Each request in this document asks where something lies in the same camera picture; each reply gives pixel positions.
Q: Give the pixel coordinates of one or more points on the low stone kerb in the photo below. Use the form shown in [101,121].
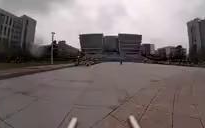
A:
[23,72]

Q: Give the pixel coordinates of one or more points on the tall pale building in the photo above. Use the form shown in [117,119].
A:
[200,35]

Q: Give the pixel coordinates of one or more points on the blocky grey building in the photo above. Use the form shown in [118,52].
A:
[91,43]

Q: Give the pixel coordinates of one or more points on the robot's own part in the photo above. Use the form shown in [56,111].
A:
[133,122]
[72,122]

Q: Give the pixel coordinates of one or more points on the person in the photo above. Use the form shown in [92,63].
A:
[121,62]

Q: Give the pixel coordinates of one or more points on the row of dark trees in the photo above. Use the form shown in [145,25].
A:
[10,55]

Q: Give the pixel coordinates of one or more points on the low dark building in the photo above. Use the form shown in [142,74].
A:
[68,49]

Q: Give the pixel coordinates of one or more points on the group of buildings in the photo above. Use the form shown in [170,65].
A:
[166,51]

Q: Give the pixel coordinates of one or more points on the lamp pole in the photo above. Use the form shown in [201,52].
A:
[52,50]

